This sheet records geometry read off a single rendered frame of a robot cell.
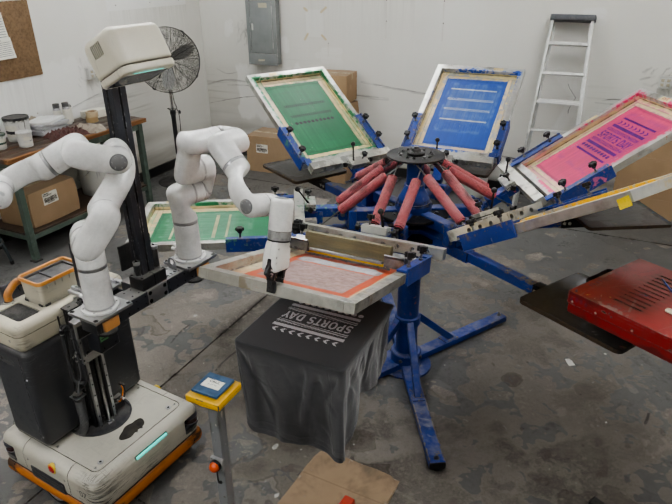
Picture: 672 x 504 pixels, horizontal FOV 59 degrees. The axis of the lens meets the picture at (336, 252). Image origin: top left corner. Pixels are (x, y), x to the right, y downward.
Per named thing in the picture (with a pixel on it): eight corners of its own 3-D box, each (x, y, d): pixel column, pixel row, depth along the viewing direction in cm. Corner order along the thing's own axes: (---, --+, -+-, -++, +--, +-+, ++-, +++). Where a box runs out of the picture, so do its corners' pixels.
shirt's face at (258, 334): (342, 371, 202) (342, 370, 201) (234, 340, 219) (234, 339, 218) (392, 305, 240) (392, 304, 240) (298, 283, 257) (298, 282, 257)
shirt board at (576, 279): (676, 334, 234) (681, 316, 230) (615, 370, 213) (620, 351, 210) (439, 224, 333) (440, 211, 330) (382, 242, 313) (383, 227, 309)
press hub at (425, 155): (426, 391, 338) (442, 161, 279) (362, 373, 353) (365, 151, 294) (445, 354, 369) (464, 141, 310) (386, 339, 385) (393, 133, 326)
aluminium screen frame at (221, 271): (354, 315, 181) (355, 303, 180) (198, 277, 203) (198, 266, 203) (427, 269, 251) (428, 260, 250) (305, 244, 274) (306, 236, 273)
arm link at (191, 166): (169, 118, 202) (215, 109, 214) (157, 200, 227) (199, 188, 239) (192, 143, 196) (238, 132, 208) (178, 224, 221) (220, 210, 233)
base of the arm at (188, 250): (161, 258, 237) (156, 222, 230) (184, 246, 247) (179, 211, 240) (191, 267, 230) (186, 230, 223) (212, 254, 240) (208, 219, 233)
